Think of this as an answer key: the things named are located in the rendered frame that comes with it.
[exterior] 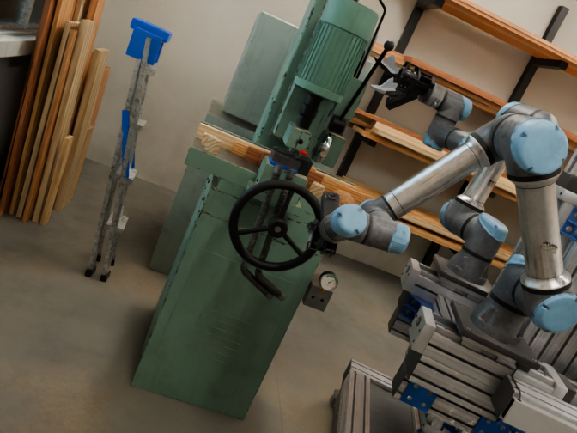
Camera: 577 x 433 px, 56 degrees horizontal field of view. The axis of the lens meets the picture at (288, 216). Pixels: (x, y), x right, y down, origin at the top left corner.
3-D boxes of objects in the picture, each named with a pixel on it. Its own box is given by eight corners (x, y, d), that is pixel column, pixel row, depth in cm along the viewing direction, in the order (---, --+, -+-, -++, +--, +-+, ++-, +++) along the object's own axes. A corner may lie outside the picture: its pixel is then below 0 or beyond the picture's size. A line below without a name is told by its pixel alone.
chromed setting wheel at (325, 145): (314, 165, 200) (328, 134, 197) (310, 158, 212) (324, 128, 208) (321, 167, 200) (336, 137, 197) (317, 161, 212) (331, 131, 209)
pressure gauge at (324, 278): (314, 292, 183) (324, 271, 181) (312, 287, 186) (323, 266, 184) (331, 298, 184) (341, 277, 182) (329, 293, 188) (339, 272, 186)
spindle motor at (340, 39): (294, 86, 175) (335, -10, 167) (290, 82, 192) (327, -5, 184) (343, 107, 178) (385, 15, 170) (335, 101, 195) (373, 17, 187)
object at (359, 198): (230, 152, 188) (234, 142, 187) (230, 151, 190) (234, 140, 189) (367, 208, 198) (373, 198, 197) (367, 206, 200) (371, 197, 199)
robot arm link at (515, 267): (519, 298, 160) (543, 259, 156) (542, 320, 147) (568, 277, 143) (484, 284, 158) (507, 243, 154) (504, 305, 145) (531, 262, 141)
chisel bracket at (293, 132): (282, 149, 185) (293, 126, 183) (280, 142, 198) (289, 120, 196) (302, 157, 187) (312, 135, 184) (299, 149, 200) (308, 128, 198)
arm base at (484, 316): (512, 330, 162) (528, 301, 160) (525, 353, 148) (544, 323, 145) (464, 307, 163) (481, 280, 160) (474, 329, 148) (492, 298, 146)
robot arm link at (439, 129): (438, 151, 177) (454, 120, 174) (416, 140, 185) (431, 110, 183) (452, 157, 181) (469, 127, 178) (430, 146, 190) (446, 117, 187)
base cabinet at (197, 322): (128, 386, 196) (198, 211, 177) (153, 309, 250) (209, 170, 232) (244, 422, 204) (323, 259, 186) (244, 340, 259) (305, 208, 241)
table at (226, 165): (179, 170, 163) (186, 151, 162) (189, 149, 192) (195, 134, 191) (359, 240, 175) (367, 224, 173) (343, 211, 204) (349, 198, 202)
